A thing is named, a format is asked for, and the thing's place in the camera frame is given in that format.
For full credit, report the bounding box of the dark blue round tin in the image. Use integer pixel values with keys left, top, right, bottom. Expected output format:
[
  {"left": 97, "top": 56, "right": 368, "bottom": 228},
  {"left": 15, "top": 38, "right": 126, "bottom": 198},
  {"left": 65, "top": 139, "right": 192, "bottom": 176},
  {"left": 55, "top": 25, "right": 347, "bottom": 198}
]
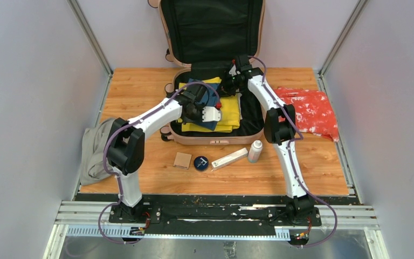
[{"left": 193, "top": 156, "right": 209, "bottom": 172}]

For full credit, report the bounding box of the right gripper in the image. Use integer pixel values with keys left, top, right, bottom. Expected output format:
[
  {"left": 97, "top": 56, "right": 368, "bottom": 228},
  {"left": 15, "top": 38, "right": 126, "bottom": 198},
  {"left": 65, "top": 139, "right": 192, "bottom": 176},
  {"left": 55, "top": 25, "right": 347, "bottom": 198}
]
[{"left": 214, "top": 71, "right": 245, "bottom": 98}]

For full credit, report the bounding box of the blue garment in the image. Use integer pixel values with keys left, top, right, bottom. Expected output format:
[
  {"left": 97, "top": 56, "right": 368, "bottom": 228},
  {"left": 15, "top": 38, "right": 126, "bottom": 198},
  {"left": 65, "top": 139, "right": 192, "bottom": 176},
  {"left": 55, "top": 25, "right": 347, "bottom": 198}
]
[{"left": 184, "top": 77, "right": 221, "bottom": 132}]

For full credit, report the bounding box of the aluminium frame rail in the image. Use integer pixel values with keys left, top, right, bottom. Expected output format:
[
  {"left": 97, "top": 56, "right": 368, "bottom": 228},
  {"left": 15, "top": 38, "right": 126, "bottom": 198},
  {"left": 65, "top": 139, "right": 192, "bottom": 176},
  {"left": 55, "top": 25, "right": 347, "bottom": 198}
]
[{"left": 44, "top": 201, "right": 389, "bottom": 258}]

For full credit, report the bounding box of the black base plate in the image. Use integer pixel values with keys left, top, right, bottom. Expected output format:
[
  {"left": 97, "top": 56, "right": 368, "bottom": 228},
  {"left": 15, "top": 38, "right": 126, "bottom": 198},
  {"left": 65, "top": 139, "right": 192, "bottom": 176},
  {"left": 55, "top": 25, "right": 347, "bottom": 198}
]
[{"left": 74, "top": 194, "right": 360, "bottom": 240}]

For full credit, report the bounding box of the pink hard-shell suitcase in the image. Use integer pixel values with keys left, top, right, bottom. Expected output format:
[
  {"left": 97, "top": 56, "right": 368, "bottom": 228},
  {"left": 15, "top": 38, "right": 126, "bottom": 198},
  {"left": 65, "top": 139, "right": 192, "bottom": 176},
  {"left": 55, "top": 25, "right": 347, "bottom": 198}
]
[{"left": 149, "top": 1, "right": 265, "bottom": 145}]

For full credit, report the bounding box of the white long box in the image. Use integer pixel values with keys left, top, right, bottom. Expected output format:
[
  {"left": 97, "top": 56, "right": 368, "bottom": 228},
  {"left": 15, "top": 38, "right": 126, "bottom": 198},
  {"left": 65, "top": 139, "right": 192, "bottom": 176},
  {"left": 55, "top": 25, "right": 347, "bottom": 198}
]
[{"left": 211, "top": 148, "right": 248, "bottom": 171}]

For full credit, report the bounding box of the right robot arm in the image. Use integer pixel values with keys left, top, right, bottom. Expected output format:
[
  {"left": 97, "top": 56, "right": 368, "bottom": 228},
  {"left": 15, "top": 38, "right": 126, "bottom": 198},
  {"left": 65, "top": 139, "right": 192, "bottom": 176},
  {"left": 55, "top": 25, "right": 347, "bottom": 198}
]
[{"left": 220, "top": 54, "right": 314, "bottom": 226}]

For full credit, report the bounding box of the yellow garment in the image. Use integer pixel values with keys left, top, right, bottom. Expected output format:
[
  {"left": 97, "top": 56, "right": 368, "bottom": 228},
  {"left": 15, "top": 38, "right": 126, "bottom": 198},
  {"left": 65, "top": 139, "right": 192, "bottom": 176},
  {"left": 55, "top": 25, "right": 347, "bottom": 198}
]
[{"left": 179, "top": 95, "right": 241, "bottom": 133}]

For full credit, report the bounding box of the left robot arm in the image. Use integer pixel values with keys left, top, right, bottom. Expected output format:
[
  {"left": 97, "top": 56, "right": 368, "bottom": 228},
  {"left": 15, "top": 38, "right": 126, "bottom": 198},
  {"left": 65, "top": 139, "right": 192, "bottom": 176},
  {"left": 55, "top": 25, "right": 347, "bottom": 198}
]
[{"left": 103, "top": 94, "right": 222, "bottom": 223}]

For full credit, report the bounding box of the white spray bottle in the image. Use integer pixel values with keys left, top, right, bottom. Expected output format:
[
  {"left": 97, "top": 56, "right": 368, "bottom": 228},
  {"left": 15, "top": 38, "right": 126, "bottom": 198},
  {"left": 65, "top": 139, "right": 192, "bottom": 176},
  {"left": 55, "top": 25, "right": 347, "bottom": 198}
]
[{"left": 247, "top": 140, "right": 263, "bottom": 163}]

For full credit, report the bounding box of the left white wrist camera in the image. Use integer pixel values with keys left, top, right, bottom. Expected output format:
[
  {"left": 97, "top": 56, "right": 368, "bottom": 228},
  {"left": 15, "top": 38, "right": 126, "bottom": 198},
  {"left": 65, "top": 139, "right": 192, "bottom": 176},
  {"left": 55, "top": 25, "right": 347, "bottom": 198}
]
[{"left": 202, "top": 106, "right": 222, "bottom": 122}]

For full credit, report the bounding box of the tan square box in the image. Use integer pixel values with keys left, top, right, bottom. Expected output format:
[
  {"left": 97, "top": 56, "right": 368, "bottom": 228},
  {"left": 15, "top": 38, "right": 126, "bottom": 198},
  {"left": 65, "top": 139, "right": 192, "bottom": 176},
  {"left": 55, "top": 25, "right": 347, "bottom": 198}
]
[{"left": 173, "top": 152, "right": 192, "bottom": 170}]

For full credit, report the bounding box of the grey cloth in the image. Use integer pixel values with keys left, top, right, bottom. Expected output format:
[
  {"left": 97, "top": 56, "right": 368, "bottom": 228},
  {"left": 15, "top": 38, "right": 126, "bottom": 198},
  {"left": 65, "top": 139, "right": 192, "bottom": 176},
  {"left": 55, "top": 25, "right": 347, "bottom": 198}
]
[{"left": 79, "top": 118, "right": 115, "bottom": 186}]

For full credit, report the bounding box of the red white patterned garment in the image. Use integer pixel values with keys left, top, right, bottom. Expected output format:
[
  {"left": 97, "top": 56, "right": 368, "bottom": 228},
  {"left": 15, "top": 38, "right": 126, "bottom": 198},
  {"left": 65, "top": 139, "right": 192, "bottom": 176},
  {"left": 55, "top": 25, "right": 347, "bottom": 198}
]
[{"left": 275, "top": 87, "right": 340, "bottom": 142}]

